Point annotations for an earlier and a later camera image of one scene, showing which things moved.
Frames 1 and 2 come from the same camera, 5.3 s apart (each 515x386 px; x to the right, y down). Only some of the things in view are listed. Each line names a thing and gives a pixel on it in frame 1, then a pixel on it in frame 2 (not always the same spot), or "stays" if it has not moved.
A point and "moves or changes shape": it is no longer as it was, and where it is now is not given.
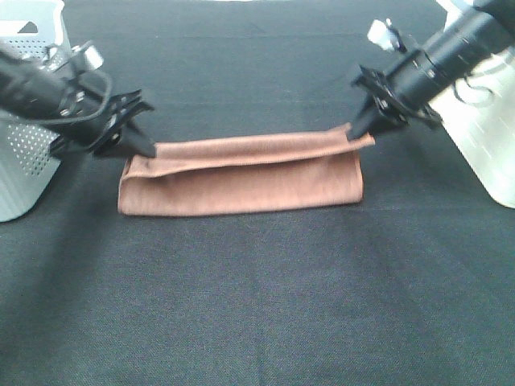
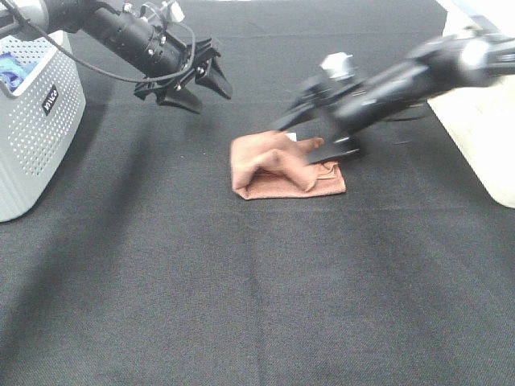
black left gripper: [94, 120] -> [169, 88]
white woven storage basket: [479, 115] stays
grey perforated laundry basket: [27, 163] stays
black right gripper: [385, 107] -> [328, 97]
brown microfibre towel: [319, 168] moves or changes shape
